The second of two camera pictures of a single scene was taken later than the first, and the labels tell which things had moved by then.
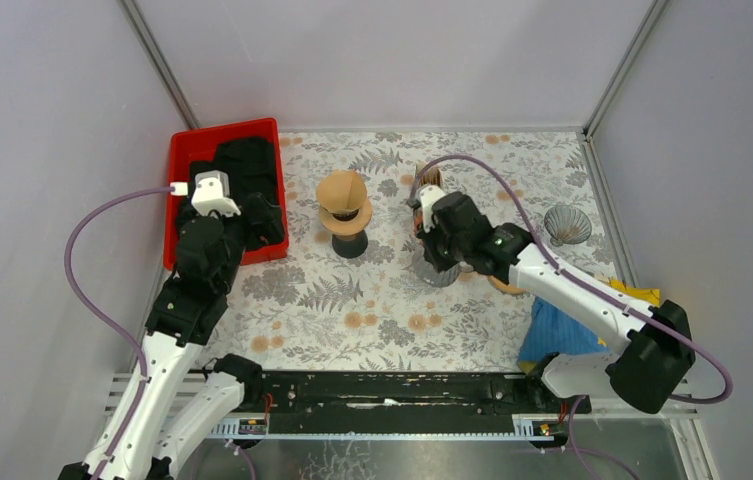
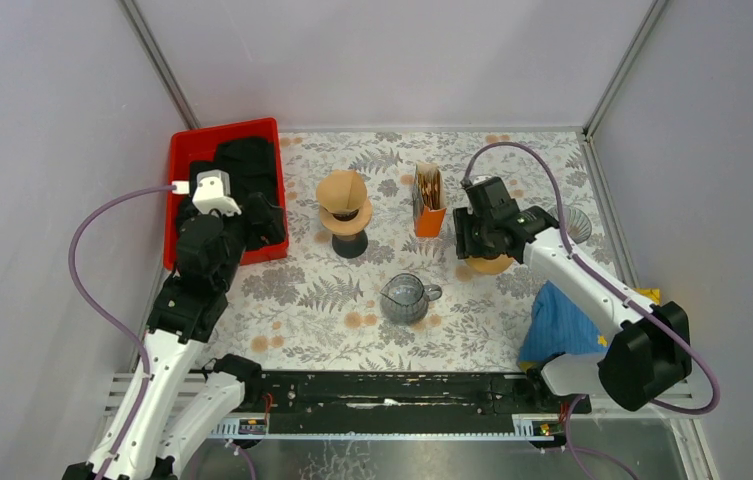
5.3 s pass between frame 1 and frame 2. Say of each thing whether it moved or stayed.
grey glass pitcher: moved
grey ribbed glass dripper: stayed
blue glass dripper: stayed
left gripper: stayed
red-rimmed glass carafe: stayed
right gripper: moved
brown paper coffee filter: stayed
